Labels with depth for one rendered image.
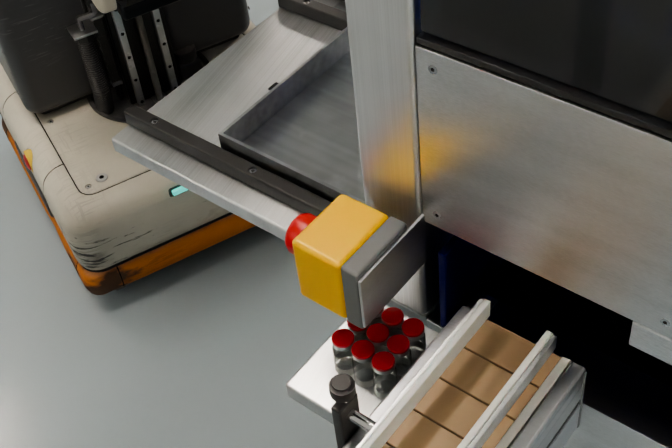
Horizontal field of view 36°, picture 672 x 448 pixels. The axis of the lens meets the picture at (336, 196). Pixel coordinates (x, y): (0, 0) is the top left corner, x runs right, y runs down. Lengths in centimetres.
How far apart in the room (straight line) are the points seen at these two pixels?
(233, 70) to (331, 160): 22
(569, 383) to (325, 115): 48
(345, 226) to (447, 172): 10
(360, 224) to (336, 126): 34
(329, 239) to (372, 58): 16
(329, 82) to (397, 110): 45
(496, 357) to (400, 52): 29
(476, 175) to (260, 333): 136
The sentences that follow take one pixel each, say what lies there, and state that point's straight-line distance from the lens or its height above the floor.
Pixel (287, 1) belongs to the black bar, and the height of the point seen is 90.
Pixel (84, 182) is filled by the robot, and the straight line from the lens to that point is 212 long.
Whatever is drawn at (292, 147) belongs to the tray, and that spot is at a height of 88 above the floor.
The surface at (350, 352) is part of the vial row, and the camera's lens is 93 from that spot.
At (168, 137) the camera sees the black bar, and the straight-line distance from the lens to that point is 120.
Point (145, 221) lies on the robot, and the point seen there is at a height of 21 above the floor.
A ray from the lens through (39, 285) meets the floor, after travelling 235.
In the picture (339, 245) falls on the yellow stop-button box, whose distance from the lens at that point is 85.
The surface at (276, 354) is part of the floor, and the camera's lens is 209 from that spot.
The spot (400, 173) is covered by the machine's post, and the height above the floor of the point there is 106.
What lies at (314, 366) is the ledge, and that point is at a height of 88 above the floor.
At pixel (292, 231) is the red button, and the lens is 90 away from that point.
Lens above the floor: 166
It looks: 44 degrees down
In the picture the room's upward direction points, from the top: 7 degrees counter-clockwise
